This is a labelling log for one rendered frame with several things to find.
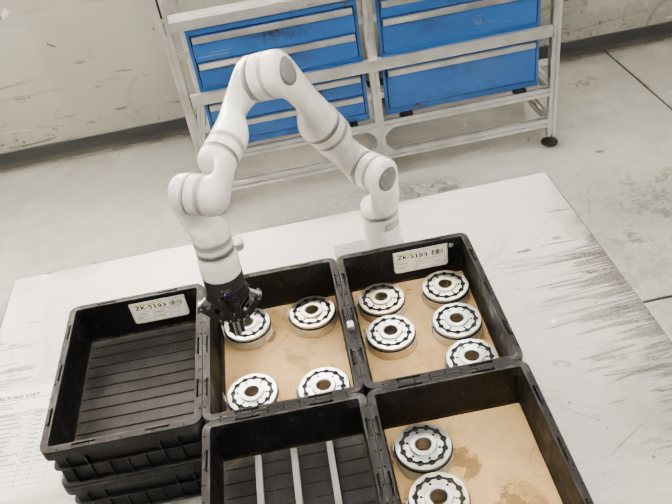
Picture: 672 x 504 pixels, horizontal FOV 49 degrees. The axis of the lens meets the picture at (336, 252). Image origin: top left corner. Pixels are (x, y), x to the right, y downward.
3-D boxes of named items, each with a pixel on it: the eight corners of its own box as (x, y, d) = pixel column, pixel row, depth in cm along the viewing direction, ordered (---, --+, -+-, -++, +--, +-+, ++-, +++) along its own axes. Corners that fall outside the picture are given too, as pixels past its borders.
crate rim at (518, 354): (336, 264, 166) (335, 256, 164) (465, 239, 166) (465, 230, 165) (366, 398, 134) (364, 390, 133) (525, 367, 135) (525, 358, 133)
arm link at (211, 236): (180, 258, 130) (223, 263, 128) (156, 186, 121) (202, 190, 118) (197, 234, 135) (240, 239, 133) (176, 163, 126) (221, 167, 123)
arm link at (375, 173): (400, 153, 170) (407, 211, 181) (370, 141, 175) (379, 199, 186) (373, 172, 165) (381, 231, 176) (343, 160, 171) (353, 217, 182)
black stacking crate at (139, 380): (89, 345, 170) (72, 309, 163) (215, 320, 171) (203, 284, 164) (62, 492, 139) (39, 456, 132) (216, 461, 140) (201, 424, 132)
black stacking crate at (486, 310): (342, 295, 171) (336, 258, 164) (466, 271, 172) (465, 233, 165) (372, 430, 140) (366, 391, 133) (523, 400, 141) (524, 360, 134)
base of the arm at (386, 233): (365, 256, 195) (356, 205, 184) (397, 247, 196) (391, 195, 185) (375, 278, 188) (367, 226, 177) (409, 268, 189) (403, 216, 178)
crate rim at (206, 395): (206, 289, 165) (203, 281, 163) (336, 264, 166) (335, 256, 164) (205, 430, 133) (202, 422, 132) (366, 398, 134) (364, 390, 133)
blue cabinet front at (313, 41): (216, 148, 335) (183, 30, 301) (369, 117, 338) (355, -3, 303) (216, 151, 333) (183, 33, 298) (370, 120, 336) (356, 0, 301)
